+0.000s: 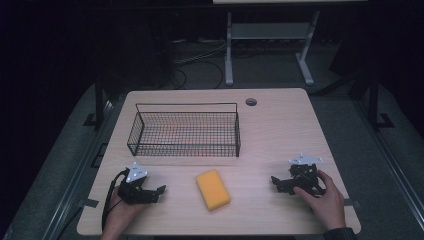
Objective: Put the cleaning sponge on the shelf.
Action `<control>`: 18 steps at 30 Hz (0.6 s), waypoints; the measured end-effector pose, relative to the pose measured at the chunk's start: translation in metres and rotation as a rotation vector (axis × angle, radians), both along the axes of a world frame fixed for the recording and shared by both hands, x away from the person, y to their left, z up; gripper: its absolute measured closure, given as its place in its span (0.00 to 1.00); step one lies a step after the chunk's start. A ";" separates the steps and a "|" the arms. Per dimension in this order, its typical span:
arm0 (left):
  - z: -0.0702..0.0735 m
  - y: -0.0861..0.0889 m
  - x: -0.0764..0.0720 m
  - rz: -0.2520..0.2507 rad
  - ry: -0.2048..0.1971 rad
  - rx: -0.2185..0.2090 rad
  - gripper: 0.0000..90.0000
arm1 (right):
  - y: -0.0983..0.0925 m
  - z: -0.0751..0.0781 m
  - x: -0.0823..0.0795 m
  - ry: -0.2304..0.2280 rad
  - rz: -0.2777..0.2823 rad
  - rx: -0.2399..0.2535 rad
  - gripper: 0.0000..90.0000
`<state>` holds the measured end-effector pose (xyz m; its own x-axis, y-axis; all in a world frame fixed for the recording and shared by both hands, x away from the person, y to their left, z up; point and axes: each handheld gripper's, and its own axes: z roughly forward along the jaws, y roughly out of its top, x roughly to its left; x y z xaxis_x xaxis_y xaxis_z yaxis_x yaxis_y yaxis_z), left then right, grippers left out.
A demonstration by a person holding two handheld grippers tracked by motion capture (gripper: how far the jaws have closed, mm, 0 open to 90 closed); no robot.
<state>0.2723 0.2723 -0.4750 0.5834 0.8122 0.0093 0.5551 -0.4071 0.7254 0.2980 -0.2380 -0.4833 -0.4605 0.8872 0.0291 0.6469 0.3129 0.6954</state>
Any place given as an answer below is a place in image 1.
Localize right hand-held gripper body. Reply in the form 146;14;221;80
287;152;327;197

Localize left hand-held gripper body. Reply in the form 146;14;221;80
117;161;158;205

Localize person's left hand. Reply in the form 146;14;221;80
103;185;152;235

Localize person's right hand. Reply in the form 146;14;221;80
292;169;347;232

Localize grey tape strip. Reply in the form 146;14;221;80
344;198;363;209
77;198;100;209

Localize yellow sponge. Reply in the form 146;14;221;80
195;168;232;213

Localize white metal stand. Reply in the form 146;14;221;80
224;10;321;87

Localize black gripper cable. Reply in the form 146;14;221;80
101;168;130;232

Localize black wire basket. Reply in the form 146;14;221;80
126;101;242;158

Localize black metal post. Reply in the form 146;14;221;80
93;74;106;130

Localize black floor cables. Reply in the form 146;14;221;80
171;37;232;90

